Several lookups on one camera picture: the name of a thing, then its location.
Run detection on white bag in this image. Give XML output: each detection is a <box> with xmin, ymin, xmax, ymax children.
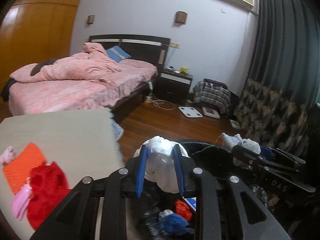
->
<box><xmin>134</xmin><ymin>135</ymin><xmax>189</xmax><ymax>193</ymax></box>

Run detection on grey sock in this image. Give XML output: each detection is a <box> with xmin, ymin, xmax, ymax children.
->
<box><xmin>220</xmin><ymin>133</ymin><xmax>261</xmax><ymax>154</ymax></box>

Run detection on white blue medicine box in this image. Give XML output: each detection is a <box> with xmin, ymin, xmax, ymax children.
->
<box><xmin>183</xmin><ymin>197</ymin><xmax>196</xmax><ymax>212</ymax></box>

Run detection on blue plastic bag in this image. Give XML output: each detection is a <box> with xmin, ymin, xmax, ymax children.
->
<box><xmin>159</xmin><ymin>213</ymin><xmax>195</xmax><ymax>235</ymax></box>

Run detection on red cloth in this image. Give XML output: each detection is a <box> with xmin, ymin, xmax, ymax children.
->
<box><xmin>27</xmin><ymin>162</ymin><xmax>71</xmax><ymax>230</ymax></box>

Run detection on orange foam net sleeve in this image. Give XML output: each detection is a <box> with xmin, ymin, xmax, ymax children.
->
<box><xmin>2</xmin><ymin>142</ymin><xmax>47</xmax><ymax>194</ymax></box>

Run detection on black trash bin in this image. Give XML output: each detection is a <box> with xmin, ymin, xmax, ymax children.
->
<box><xmin>130</xmin><ymin>140</ymin><xmax>289</xmax><ymax>239</ymax></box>

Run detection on patterned armchair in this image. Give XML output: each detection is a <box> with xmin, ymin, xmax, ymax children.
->
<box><xmin>234</xmin><ymin>78</ymin><xmax>319</xmax><ymax>155</ymax></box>

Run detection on white bathroom scale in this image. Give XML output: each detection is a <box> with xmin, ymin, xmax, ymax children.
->
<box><xmin>178</xmin><ymin>106</ymin><xmax>203</xmax><ymax>118</ymax></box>

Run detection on plaid bag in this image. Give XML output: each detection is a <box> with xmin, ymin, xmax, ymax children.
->
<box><xmin>193</xmin><ymin>80</ymin><xmax>231</xmax><ymax>114</ymax></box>

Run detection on black white nightstand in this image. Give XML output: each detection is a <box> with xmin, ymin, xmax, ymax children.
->
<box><xmin>153</xmin><ymin>69</ymin><xmax>193</xmax><ymax>105</ymax></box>

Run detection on pink bed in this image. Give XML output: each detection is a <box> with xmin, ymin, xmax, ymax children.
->
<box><xmin>8</xmin><ymin>60</ymin><xmax>157</xmax><ymax>116</ymax></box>

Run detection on yellow plush toy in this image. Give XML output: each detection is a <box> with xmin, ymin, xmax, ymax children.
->
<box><xmin>179</xmin><ymin>67</ymin><xmax>189</xmax><ymax>75</ymax></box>

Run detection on dark green curtain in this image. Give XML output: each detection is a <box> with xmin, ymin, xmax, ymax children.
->
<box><xmin>247</xmin><ymin>0</ymin><xmax>319</xmax><ymax>108</ymax></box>

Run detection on pink duvet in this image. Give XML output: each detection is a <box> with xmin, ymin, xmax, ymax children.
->
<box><xmin>10</xmin><ymin>42</ymin><xmax>121</xmax><ymax>83</ymax></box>

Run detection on blue pillow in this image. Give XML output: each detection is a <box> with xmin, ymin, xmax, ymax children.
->
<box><xmin>106</xmin><ymin>46</ymin><xmax>131</xmax><ymax>63</ymax></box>

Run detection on dark wooden headboard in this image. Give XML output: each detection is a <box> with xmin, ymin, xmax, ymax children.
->
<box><xmin>88</xmin><ymin>34</ymin><xmax>171</xmax><ymax>73</ymax></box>

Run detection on pink rolled sock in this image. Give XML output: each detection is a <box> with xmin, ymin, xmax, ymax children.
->
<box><xmin>0</xmin><ymin>146</ymin><xmax>16</xmax><ymax>166</ymax></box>

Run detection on brown cushion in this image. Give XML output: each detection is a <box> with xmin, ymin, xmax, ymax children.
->
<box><xmin>30</xmin><ymin>59</ymin><xmax>57</xmax><ymax>76</ymax></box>

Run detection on black clothes on bed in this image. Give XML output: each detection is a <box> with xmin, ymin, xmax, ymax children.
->
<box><xmin>1</xmin><ymin>79</ymin><xmax>17</xmax><ymax>102</ymax></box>

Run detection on wooden wardrobe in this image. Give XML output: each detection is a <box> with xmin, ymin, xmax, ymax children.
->
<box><xmin>0</xmin><ymin>0</ymin><xmax>83</xmax><ymax>91</ymax></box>

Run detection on white charger cable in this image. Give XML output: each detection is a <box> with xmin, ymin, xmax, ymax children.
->
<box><xmin>145</xmin><ymin>82</ymin><xmax>177</xmax><ymax>111</ymax></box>

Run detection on right wall lamp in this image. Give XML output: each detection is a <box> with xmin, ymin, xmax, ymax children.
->
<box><xmin>174</xmin><ymin>11</ymin><xmax>188</xmax><ymax>25</ymax></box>

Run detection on wall lamp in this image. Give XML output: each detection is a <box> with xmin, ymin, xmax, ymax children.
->
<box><xmin>174</xmin><ymin>11</ymin><xmax>188</xmax><ymax>25</ymax></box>
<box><xmin>87</xmin><ymin>15</ymin><xmax>95</xmax><ymax>25</ymax></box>

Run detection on left wall lamp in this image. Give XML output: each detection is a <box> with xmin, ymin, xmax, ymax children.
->
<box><xmin>87</xmin><ymin>15</ymin><xmax>95</xmax><ymax>25</ymax></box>

